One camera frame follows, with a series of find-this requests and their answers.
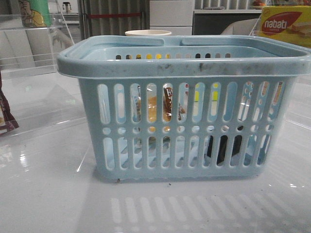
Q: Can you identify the packaged bread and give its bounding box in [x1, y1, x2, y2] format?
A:
[130, 83, 186, 147]

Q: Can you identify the black tissue pack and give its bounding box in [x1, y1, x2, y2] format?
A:
[204, 135, 242, 165]

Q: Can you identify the light blue plastic basket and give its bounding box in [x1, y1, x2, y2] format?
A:
[57, 35, 311, 179]

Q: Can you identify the white paper cup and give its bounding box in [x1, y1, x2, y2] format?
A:
[125, 30, 172, 36]

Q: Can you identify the white drawer cabinet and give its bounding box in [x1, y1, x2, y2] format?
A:
[149, 0, 195, 35]

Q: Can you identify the clear acrylic shelf left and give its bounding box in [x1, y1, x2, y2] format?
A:
[0, 13, 85, 137]

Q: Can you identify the dark red snack packet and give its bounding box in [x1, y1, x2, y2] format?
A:
[0, 78, 19, 135]

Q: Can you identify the yellow nabati wafer box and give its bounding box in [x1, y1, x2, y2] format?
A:
[257, 6, 311, 48]

